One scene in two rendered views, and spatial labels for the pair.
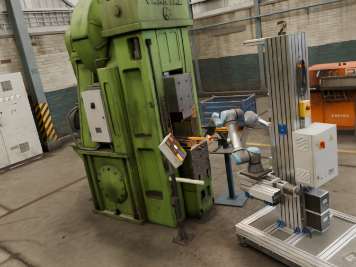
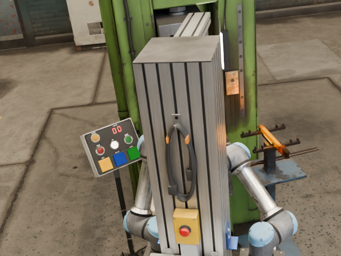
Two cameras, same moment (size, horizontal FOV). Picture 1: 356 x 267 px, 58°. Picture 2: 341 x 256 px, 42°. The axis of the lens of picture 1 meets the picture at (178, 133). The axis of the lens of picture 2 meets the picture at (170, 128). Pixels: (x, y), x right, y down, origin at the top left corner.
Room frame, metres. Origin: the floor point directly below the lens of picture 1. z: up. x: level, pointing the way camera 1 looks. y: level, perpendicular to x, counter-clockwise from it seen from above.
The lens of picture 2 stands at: (1.85, -2.05, 2.50)
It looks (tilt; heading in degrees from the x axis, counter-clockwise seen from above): 28 degrees down; 49
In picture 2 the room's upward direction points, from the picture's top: 7 degrees counter-clockwise
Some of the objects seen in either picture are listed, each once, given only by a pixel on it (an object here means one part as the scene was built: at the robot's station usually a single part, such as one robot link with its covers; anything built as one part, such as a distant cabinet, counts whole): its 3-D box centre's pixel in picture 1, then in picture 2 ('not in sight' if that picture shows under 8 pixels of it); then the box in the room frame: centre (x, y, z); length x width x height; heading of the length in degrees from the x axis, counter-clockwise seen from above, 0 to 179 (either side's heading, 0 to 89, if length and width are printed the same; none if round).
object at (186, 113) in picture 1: (172, 113); not in sight; (3.84, 0.02, 1.32); 0.42 x 0.20 x 0.10; 53
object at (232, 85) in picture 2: (193, 110); (232, 83); (4.04, -0.24, 1.27); 0.09 x 0.02 x 0.17; 143
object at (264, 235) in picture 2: not in sight; (262, 238); (3.17, -1.10, 0.98); 0.13 x 0.12 x 0.14; 170
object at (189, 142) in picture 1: (177, 141); not in sight; (3.84, 0.02, 0.96); 0.42 x 0.20 x 0.09; 53
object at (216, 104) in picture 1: (228, 112); not in sight; (7.75, -1.30, 0.36); 1.20 x 0.80 x 0.72; 54
